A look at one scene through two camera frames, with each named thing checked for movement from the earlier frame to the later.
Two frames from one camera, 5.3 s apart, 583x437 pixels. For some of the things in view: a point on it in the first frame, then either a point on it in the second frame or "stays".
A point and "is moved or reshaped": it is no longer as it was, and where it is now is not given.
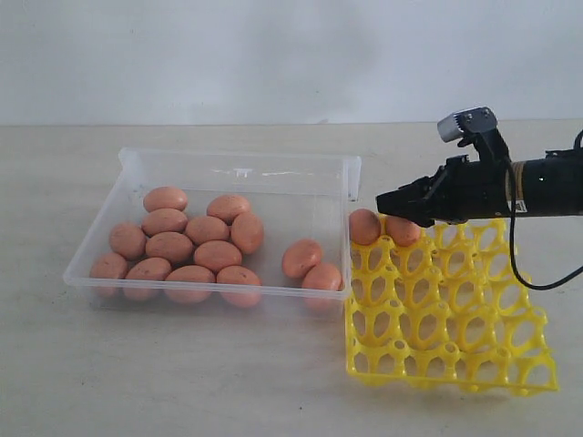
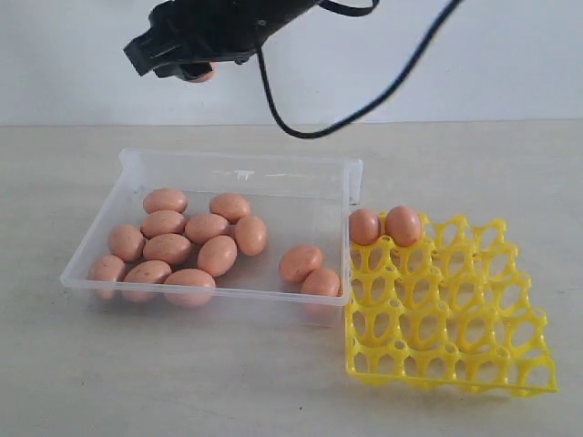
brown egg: (227, 207) stays
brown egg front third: (189, 284) stays
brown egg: (216, 254) is moved or reshaped
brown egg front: (239, 285) → (207, 76)
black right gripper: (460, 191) → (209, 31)
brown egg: (404, 231) stays
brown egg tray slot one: (364, 226) stays
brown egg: (169, 245) stays
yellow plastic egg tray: (455, 309) stays
